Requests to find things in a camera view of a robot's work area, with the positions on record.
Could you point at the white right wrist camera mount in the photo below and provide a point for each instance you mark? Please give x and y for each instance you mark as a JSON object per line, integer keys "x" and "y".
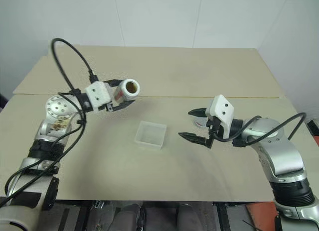
{"x": 221, "y": 109}

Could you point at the dark rounded shape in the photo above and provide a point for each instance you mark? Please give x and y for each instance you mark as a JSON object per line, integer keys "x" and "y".
{"x": 187, "y": 217}
{"x": 132, "y": 217}

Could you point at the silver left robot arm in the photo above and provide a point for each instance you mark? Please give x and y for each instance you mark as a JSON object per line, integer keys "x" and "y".
{"x": 58, "y": 109}

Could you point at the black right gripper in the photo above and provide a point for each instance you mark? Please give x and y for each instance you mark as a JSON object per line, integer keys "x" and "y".
{"x": 213, "y": 131}

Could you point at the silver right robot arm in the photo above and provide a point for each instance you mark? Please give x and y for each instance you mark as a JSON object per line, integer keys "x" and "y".
{"x": 281, "y": 153}

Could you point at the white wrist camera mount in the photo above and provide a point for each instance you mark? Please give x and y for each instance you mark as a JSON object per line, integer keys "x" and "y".
{"x": 98, "y": 94}
{"x": 221, "y": 109}

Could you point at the white cylindrical bottle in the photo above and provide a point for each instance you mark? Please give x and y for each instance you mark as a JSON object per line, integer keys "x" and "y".
{"x": 123, "y": 92}

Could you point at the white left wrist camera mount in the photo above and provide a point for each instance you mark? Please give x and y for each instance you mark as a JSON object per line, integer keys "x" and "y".
{"x": 98, "y": 94}

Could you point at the red and black object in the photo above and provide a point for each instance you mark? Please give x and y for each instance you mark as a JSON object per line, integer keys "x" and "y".
{"x": 314, "y": 131}

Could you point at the clear plastic square container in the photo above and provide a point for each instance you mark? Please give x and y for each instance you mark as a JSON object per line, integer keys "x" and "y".
{"x": 150, "y": 135}

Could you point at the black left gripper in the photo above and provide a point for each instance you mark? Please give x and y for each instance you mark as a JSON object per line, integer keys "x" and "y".
{"x": 109, "y": 107}

